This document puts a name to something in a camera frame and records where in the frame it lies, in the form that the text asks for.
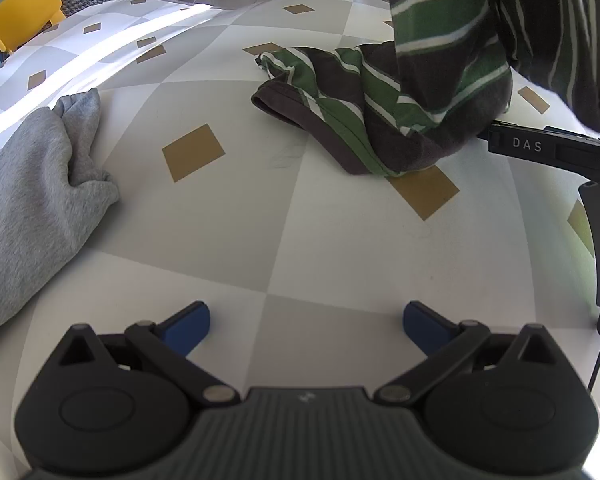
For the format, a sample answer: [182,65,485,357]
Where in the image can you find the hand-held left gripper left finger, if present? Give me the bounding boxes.
[55,301,241,403]

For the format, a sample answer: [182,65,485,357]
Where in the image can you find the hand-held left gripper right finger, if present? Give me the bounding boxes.
[375,301,556,403]

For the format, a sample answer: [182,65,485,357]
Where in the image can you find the green brown striped shirt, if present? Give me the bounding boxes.
[251,0,600,177]

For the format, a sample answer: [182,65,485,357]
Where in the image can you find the diamond patterned tablecloth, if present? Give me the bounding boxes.
[0,0,600,480]

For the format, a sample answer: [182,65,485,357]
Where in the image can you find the grey sweatshirt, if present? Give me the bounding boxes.
[0,88,121,356]

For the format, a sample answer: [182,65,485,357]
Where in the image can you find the yellow plastic chair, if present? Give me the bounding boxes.
[0,0,67,56]

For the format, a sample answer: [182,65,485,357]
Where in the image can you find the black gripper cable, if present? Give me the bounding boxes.
[587,332,600,391]

